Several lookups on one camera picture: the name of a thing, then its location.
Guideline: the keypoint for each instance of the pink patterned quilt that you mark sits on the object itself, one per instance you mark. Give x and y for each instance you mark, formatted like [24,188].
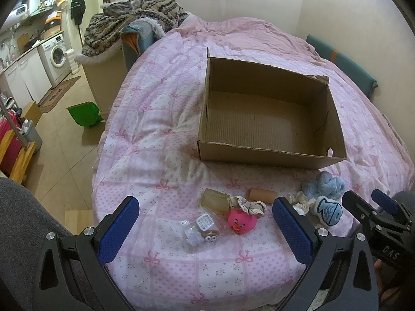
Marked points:
[149,150]

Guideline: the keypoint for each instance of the grey trash bin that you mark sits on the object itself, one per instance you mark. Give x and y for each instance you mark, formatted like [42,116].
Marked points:
[30,133]

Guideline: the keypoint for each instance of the white washing machine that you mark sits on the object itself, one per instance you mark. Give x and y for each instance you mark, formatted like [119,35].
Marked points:
[52,54]

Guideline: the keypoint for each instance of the light blue fluffy sock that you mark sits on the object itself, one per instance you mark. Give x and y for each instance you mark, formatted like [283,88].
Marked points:
[324,185]

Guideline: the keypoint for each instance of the tan squishy block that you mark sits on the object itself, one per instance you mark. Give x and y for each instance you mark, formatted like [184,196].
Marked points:
[215,201]

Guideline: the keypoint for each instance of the white kitchen cabinet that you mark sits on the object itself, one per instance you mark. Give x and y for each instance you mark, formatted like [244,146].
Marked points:
[26,80]

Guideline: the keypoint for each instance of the white blue round plush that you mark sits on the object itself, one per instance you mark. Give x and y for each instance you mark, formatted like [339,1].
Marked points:
[328,211]

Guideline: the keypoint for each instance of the open cardboard box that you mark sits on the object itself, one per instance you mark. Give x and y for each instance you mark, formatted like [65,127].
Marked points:
[264,115]

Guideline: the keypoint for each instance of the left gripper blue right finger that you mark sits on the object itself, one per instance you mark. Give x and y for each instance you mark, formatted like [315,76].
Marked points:
[296,229]

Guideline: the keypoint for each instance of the pink rubber duck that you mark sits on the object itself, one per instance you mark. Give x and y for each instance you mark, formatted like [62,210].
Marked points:
[241,222]

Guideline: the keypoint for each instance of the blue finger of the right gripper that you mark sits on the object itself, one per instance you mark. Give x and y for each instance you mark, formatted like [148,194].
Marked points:
[385,202]
[359,208]

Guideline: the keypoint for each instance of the teal cushion with orange stripe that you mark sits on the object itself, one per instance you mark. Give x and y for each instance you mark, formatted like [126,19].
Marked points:
[366,83]

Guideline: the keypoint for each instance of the teal fur-trimmed jacket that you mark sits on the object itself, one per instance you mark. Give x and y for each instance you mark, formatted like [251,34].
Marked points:
[137,37]

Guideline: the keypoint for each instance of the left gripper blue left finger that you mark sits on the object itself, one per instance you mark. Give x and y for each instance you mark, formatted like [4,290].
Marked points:
[112,231]

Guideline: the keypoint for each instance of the clear bag of small toys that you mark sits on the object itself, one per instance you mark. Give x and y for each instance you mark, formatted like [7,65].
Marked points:
[202,231]

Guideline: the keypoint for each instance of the green plastic bin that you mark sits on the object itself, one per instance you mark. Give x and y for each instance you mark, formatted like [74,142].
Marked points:
[85,114]

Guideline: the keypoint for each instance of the yellow wooden chair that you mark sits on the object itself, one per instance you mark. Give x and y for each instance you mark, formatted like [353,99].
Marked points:
[22,160]

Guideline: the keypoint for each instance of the patterned knit blanket pile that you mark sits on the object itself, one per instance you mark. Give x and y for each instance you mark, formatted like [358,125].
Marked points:
[102,37]

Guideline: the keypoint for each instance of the brown door mat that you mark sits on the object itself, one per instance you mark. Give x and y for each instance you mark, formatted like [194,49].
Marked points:
[52,98]

